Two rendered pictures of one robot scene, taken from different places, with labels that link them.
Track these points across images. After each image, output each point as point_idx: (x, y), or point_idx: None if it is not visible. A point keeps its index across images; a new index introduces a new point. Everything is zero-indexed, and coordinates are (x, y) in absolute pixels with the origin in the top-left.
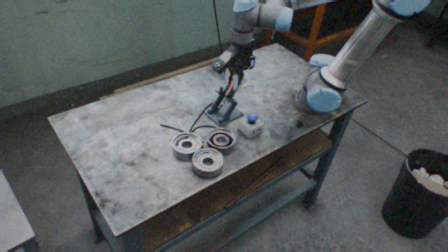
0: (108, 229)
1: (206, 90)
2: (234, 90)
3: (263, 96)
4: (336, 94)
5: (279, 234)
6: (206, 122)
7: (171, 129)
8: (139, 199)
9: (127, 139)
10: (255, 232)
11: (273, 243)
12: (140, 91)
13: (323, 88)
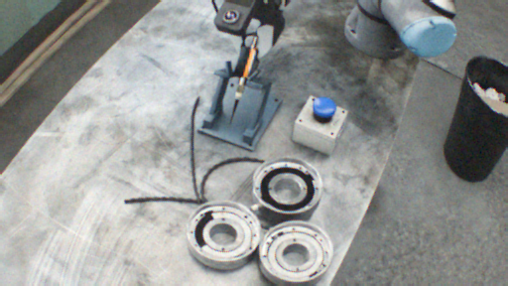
0: None
1: (166, 73)
2: (263, 58)
3: (290, 45)
4: (452, 26)
5: (342, 267)
6: (218, 154)
7: (154, 202)
8: None
9: (87, 263)
10: None
11: (339, 285)
12: (45, 133)
13: (434, 19)
